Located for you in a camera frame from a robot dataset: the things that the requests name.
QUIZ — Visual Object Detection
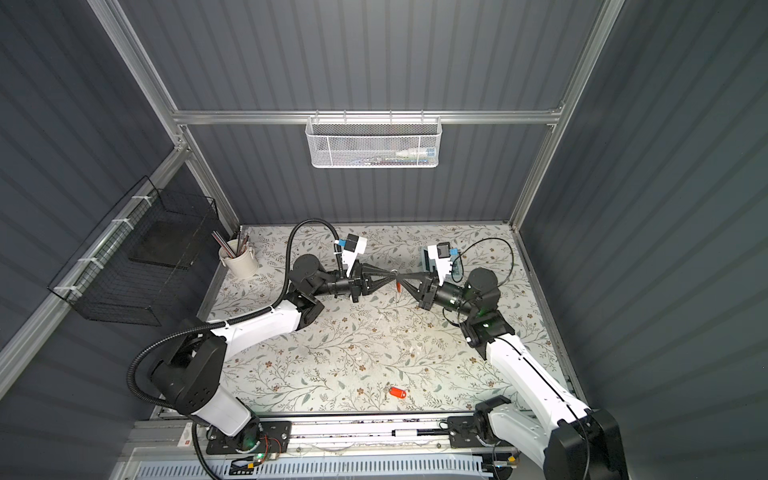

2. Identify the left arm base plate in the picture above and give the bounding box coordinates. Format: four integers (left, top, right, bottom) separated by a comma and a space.
206, 421, 293, 457

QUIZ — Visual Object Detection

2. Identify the light blue calculator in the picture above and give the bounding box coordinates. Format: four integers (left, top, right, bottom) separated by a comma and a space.
421, 242, 464, 282

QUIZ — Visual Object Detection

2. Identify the white wire mesh basket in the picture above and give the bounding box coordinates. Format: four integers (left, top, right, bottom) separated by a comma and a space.
305, 118, 443, 169

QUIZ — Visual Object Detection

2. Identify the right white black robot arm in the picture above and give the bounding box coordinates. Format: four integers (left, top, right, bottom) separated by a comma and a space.
396, 268, 629, 479

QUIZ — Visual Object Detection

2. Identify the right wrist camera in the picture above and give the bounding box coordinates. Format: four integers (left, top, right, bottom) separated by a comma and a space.
426, 242, 460, 286

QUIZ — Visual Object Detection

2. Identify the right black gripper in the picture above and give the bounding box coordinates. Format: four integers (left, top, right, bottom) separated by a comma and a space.
398, 273, 476, 321

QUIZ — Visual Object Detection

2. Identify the black wire mesh basket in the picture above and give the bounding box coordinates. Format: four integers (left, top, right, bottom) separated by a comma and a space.
48, 177, 220, 327

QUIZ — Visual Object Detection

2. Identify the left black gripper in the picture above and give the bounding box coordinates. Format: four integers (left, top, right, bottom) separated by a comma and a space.
310, 263, 394, 306

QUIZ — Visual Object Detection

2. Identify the white perforated cable tray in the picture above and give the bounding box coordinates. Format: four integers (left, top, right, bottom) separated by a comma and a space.
131, 455, 493, 480

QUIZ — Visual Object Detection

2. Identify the aluminium front rail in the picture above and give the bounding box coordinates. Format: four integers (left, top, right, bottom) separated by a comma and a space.
121, 411, 515, 458

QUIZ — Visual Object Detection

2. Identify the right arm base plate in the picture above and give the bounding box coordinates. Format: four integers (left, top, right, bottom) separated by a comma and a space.
447, 415, 511, 449

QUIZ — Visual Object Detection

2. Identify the black corrugated cable hose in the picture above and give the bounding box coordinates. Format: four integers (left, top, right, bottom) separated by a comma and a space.
125, 218, 341, 415

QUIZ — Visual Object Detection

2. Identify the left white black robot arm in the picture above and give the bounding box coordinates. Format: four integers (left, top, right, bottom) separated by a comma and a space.
149, 254, 396, 437

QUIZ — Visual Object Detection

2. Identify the white pencil cup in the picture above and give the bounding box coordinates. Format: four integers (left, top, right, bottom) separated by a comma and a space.
212, 231, 259, 279

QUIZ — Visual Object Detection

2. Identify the white tube in basket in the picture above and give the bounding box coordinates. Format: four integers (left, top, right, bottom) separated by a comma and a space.
385, 147, 438, 163

